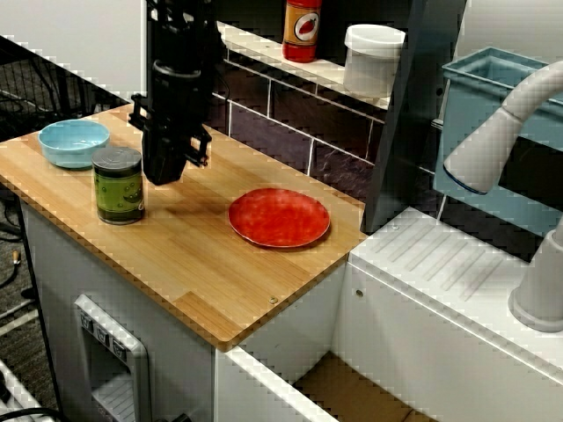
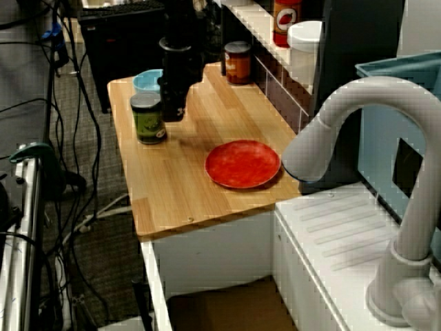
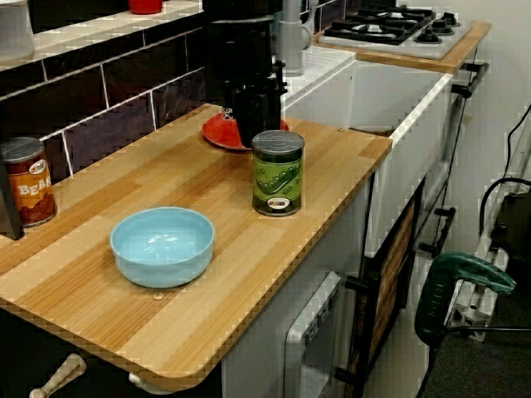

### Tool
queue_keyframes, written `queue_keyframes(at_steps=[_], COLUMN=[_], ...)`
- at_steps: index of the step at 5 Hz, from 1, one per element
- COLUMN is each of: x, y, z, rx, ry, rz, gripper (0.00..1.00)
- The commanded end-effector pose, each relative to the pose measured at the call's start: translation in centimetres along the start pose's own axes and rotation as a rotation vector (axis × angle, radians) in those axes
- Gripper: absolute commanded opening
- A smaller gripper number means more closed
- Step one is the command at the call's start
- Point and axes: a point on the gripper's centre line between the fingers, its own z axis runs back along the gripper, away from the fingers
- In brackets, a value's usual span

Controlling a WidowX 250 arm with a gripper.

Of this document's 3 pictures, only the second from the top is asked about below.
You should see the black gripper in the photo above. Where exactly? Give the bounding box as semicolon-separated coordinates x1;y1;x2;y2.
158;37;205;123

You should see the green pickle can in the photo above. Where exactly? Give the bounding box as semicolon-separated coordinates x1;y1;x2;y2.
129;92;169;146

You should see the light blue bowl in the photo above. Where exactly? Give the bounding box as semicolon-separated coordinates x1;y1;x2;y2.
132;68;165;94

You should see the orange beans can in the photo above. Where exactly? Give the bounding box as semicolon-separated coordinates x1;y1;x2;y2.
223;40;253;86

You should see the large black box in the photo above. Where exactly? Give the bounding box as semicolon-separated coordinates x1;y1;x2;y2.
77;0;167;115

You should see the black shelf upright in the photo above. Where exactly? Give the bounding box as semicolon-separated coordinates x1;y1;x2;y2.
219;0;229;77

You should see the red round plate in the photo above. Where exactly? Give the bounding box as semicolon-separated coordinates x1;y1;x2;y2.
204;139;283;190

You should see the white shelf ledge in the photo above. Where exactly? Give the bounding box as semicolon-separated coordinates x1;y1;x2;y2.
220;0;315;97

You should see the red hot sauce bottle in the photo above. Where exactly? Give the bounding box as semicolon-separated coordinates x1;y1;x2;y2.
272;0;304;49

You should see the blue plastic clip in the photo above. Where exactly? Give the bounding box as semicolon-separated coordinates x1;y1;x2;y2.
40;22;66;52

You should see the grey toy faucet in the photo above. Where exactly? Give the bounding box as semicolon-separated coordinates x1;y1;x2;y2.
281;76;441;328

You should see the white lidded container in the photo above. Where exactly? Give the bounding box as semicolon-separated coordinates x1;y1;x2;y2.
286;20;324;86

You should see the white toy sink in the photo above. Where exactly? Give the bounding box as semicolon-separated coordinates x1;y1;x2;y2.
140;182;441;331

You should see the black box device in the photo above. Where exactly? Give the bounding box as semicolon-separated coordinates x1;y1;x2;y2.
0;179;23;237

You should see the dark grey shelf upright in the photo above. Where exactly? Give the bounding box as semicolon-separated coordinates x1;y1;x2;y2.
308;0;406;194

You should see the white cable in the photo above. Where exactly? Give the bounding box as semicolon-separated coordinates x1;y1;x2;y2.
61;192;131;244

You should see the aluminium extrusion rail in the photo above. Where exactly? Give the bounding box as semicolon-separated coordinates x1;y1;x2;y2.
0;151;45;331

